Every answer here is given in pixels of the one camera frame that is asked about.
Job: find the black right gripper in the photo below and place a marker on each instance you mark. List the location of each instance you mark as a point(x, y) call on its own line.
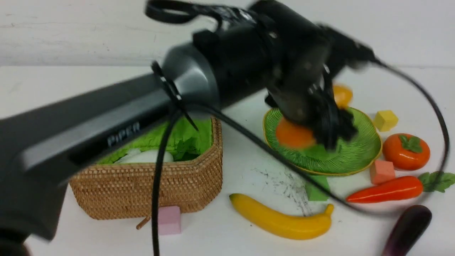
point(304, 95)

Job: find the orange toy mango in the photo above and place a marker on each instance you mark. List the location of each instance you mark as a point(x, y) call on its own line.
point(293, 136)

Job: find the yellow toy banana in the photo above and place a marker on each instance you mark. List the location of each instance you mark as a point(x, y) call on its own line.
point(279, 224)

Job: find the purple toy eggplant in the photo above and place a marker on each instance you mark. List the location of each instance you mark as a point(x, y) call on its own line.
point(408, 229)

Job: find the white toy radish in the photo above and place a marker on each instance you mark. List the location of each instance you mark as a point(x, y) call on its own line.
point(145, 156)

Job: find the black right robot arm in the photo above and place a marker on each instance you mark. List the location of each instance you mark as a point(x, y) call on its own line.
point(267, 46)

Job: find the green ribbed glass plate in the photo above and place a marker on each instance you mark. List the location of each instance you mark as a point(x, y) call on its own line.
point(349, 157)

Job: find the yellow foam cube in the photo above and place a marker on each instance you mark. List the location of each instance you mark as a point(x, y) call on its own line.
point(385, 120)

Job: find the green foam cube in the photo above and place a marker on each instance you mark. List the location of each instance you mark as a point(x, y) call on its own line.
point(313, 193)

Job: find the salmon foam cube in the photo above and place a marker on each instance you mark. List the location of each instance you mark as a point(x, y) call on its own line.
point(381, 171)

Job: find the orange toy persimmon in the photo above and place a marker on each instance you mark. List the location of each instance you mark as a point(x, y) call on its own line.
point(407, 152)

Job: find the green fabric basket liner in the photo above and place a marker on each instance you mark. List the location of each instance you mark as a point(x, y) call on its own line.
point(184, 138)

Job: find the orange toy carrot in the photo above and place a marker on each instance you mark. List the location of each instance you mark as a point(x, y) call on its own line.
point(403, 188)

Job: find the pink foam cube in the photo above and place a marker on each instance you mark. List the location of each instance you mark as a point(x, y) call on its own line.
point(169, 220)

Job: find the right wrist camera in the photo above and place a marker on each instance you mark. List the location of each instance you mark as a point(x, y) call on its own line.
point(345, 51)

